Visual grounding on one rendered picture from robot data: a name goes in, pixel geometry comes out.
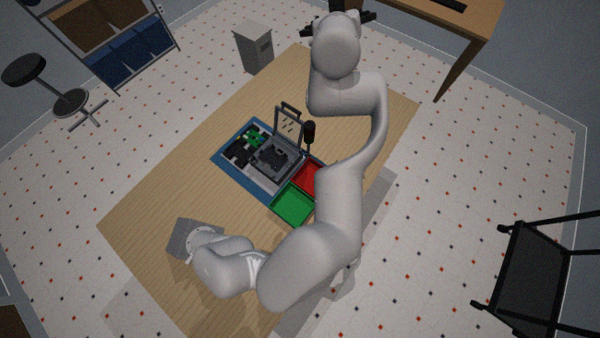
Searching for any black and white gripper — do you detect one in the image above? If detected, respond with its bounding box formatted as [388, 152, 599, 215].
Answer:
[299, 6, 377, 39]

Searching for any red open-top bin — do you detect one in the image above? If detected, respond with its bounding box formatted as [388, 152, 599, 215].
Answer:
[290, 157, 324, 198]

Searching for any green circuit board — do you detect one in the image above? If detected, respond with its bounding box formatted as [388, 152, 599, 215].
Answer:
[242, 128, 266, 147]

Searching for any green bin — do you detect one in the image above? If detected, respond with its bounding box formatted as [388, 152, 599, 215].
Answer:
[268, 181, 314, 228]

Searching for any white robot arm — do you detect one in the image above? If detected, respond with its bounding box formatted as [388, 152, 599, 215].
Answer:
[185, 0, 389, 313]

